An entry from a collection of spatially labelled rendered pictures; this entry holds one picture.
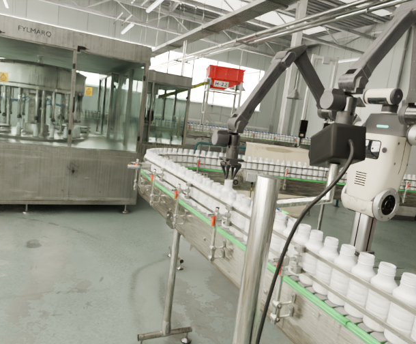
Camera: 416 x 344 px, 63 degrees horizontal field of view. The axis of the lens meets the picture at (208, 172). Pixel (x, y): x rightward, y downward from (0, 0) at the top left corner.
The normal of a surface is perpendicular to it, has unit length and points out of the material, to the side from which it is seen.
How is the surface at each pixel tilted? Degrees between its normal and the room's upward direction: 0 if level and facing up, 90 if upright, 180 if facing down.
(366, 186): 90
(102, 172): 90
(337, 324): 90
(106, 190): 90
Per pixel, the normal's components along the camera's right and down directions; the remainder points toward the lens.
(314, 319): -0.89, -0.05
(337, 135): 0.10, -0.15
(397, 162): 0.43, 0.18
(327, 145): -0.99, -0.11
